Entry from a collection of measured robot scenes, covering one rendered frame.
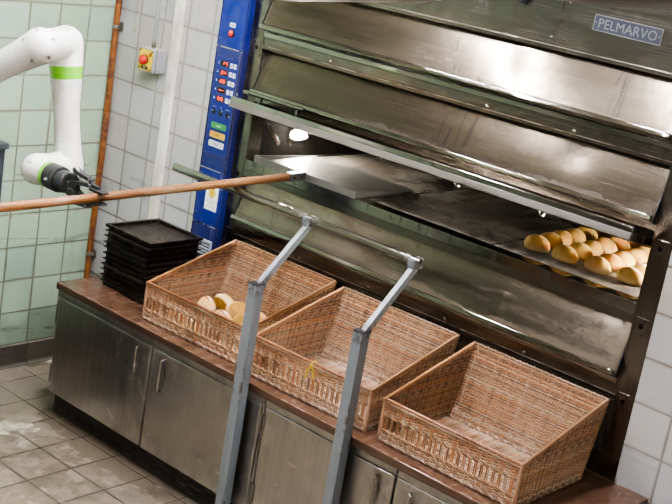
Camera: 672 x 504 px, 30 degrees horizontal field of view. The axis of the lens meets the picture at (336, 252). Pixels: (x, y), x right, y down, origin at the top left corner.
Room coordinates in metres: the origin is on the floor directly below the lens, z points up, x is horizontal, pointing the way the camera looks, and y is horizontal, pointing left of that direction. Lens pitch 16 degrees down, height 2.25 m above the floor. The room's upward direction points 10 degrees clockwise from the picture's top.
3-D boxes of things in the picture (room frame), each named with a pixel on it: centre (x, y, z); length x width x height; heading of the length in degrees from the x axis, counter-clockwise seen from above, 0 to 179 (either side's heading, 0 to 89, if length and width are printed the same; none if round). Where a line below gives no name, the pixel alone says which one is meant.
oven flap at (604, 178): (4.42, -0.28, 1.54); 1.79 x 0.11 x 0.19; 51
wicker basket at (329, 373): (4.20, -0.12, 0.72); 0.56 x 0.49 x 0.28; 52
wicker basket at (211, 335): (4.58, 0.34, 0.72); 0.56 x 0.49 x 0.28; 53
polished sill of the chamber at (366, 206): (4.44, -0.29, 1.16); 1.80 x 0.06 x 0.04; 51
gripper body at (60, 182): (4.11, 0.93, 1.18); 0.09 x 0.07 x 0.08; 50
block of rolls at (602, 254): (4.39, -1.01, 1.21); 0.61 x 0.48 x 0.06; 141
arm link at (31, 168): (4.23, 1.06, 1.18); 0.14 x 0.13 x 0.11; 50
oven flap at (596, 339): (4.42, -0.28, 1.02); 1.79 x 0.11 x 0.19; 51
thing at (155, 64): (5.33, 0.91, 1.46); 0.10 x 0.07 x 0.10; 51
